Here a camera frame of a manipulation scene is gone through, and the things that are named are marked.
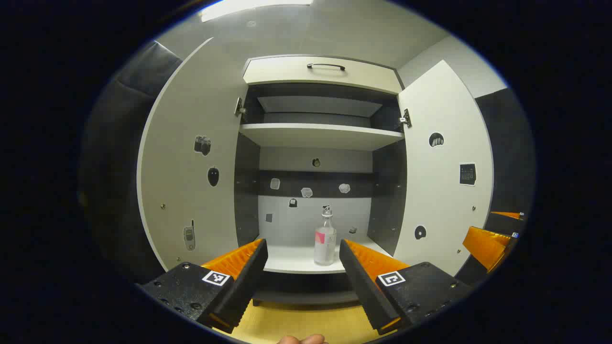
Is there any ceiling light panel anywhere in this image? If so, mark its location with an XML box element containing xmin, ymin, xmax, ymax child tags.
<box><xmin>198</xmin><ymin>0</ymin><xmax>314</xmax><ymax>23</ymax></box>

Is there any white cabinet drawer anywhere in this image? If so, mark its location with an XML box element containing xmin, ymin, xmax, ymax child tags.
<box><xmin>242</xmin><ymin>55</ymin><xmax>403</xmax><ymax>95</ymax></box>

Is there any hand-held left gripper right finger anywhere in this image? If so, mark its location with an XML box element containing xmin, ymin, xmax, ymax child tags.
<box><xmin>339</xmin><ymin>238</ymin><xmax>474</xmax><ymax>336</ymax></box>

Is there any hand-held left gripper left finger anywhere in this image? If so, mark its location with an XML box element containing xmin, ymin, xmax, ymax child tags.
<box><xmin>135</xmin><ymin>238</ymin><xmax>269</xmax><ymax>335</ymax></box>

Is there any black backdrop cloth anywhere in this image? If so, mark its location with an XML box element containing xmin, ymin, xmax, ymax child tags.
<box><xmin>79</xmin><ymin>41</ymin><xmax>536</xmax><ymax>287</ymax></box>

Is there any clear bottle with pink label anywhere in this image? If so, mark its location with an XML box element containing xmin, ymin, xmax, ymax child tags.
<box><xmin>313</xmin><ymin>204</ymin><xmax>338</xmax><ymax>267</ymax></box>

